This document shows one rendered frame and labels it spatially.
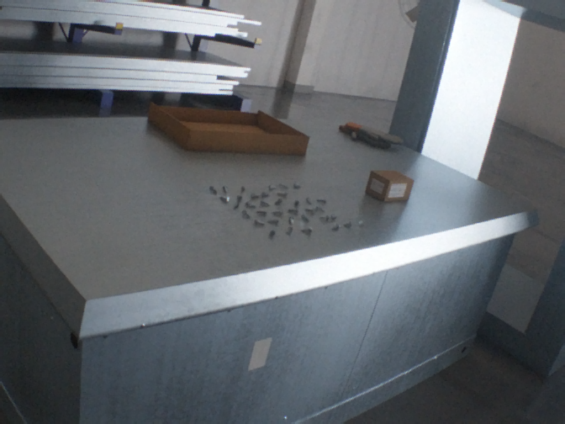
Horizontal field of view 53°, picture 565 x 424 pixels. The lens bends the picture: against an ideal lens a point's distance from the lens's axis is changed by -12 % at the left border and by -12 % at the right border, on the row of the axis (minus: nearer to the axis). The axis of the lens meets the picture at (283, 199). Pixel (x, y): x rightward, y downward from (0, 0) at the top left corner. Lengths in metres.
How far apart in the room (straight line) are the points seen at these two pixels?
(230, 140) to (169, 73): 3.45
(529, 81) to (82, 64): 8.18
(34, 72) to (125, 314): 3.88
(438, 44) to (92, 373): 2.13
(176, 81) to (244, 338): 4.16
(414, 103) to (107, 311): 2.09
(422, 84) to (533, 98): 8.38
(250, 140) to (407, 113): 1.13
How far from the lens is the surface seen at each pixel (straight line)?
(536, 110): 11.07
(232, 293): 1.11
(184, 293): 1.04
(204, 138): 1.78
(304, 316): 1.41
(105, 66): 5.01
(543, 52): 11.12
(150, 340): 1.13
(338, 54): 8.04
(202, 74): 5.45
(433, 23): 2.80
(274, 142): 1.91
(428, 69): 2.78
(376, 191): 1.75
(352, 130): 2.48
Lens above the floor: 1.14
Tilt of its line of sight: 18 degrees down
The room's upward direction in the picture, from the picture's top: 14 degrees clockwise
